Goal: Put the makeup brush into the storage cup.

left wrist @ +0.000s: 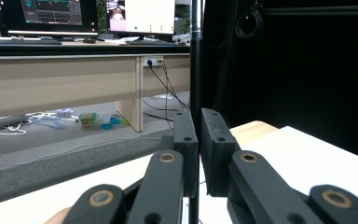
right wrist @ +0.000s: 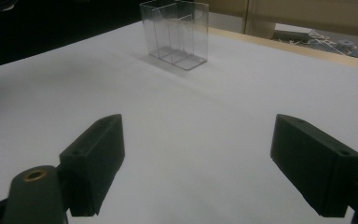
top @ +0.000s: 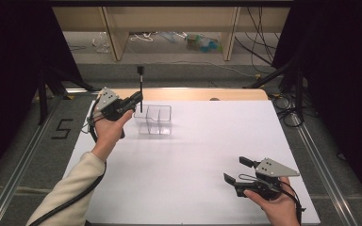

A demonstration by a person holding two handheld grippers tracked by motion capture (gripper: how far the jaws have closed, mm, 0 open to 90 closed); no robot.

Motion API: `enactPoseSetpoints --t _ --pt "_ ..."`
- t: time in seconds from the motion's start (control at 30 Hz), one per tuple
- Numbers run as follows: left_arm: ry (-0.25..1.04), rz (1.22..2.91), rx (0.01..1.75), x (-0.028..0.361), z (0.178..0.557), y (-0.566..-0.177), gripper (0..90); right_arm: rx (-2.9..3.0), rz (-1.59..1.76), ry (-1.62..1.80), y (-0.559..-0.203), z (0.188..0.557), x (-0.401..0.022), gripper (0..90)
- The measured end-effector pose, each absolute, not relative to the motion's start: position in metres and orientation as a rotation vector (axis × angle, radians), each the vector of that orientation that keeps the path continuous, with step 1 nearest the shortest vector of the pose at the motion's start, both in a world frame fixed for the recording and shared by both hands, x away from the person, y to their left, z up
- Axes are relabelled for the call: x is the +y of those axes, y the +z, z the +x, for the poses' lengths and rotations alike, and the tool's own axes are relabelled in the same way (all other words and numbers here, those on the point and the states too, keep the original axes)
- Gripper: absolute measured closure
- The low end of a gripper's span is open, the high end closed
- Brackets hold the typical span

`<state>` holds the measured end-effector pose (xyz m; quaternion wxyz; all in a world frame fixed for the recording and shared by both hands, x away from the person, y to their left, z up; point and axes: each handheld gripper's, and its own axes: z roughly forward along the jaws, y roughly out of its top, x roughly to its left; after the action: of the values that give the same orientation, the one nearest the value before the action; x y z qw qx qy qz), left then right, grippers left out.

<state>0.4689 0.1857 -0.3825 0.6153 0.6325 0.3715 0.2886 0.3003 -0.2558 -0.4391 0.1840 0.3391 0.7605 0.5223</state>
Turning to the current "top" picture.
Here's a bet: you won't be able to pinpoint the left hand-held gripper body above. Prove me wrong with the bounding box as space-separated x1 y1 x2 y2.
89 87 136 121

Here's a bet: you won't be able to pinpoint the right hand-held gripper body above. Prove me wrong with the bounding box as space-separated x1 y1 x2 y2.
234 157 300 201

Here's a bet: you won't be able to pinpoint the black makeup brush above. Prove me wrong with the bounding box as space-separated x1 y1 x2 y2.
137 65 145 113

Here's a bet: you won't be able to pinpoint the clear plastic organizer box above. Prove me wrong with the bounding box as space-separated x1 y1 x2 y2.
134 105 173 136

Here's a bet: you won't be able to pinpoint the person's left hand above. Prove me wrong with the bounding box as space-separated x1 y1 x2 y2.
90 109 135 163

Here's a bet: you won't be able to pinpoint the person's right hand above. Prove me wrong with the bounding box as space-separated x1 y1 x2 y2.
243 177 301 226

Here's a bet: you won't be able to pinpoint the white table sheet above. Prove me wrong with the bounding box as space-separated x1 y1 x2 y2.
63 99 321 226

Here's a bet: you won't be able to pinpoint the clear plastic bag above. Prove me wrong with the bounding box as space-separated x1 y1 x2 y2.
91 31 111 54

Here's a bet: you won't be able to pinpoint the black metal stand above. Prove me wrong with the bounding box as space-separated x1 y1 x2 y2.
244 58 306 106
37 65 97 126

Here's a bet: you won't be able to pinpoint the colourful plastic bundle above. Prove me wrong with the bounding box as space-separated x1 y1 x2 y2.
185 32 223 54

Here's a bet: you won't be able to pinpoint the beige wooden shelf unit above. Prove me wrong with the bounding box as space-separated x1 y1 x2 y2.
52 6 291 62

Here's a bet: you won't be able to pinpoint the black curtain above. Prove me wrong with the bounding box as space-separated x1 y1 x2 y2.
271 0 362 215
0 0 83 186

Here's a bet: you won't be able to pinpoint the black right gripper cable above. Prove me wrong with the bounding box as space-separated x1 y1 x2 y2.
239 173 305 226

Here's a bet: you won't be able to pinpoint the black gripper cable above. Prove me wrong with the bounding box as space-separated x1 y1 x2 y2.
27 97 107 226
239 173 305 226

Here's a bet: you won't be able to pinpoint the white cord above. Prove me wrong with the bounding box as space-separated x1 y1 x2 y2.
129 31 155 43

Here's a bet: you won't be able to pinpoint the aluminium floor rail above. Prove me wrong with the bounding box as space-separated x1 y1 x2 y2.
0 96 64 226
290 112 360 226

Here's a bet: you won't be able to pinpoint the coiled black floor cables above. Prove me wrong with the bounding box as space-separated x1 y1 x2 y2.
271 92 304 128

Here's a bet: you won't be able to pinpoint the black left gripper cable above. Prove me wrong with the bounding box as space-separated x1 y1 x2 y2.
27 97 107 226

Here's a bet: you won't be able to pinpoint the hanging black cables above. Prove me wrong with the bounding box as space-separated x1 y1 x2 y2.
235 6 279 66

